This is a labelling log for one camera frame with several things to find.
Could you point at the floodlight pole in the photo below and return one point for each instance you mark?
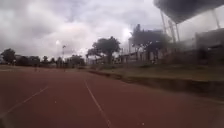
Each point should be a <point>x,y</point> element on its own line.
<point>63,55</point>

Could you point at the low dark kerb wall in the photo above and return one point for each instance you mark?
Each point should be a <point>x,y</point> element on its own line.
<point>173,85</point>

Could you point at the round-crowned tree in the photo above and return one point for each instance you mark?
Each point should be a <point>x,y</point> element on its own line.
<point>107,46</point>

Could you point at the red running track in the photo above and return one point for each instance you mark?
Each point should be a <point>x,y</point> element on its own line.
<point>66,103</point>

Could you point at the grass field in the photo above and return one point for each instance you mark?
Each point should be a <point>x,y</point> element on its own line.
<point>20,67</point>

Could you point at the pale building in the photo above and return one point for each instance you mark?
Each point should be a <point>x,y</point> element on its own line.
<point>138,55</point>

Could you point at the grey building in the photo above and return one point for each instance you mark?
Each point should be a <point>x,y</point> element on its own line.
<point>210,43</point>

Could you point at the dark roof on posts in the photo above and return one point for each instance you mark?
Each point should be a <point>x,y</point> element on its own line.
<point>186,8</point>

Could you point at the row of distant trees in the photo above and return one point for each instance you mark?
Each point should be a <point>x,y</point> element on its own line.
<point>23,61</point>

